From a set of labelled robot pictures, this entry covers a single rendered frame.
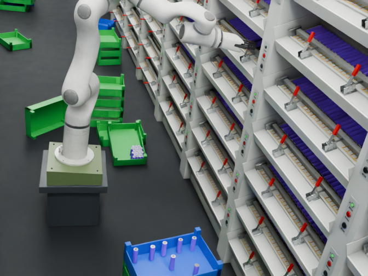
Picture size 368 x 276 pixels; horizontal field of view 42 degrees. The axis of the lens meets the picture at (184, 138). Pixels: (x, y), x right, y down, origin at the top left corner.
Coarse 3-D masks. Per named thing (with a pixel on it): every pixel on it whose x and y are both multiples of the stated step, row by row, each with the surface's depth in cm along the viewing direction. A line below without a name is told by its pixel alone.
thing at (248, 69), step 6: (228, 12) 243; (216, 18) 243; (222, 18) 242; (228, 18) 245; (216, 24) 245; (222, 48) 228; (228, 54) 221; (234, 54) 215; (240, 54) 214; (234, 60) 215; (240, 66) 209; (246, 66) 205; (252, 66) 203; (246, 72) 203; (252, 72) 200; (252, 78) 197
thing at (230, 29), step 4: (220, 20) 242; (224, 20) 241; (224, 24) 237; (228, 24) 236; (228, 28) 233; (232, 28) 231; (232, 32) 229; (236, 32) 227; (240, 36) 223; (252, 52) 211; (256, 52) 208; (256, 56) 208
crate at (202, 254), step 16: (160, 240) 180; (176, 240) 184; (128, 256) 171; (144, 256) 179; (160, 256) 180; (176, 256) 181; (192, 256) 182; (208, 256) 180; (144, 272) 172; (160, 272) 173; (176, 272) 174; (192, 272) 175; (208, 272) 169
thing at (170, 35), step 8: (176, 0) 306; (168, 24) 312; (168, 32) 316; (168, 40) 318; (160, 56) 332; (168, 64) 328; (160, 80) 335; (160, 88) 336; (160, 112) 346; (160, 120) 350
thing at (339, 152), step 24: (288, 72) 187; (264, 96) 190; (288, 96) 179; (312, 96) 174; (288, 120) 172; (312, 120) 164; (336, 120) 159; (312, 144) 157; (336, 144) 152; (360, 144) 148; (336, 168) 145
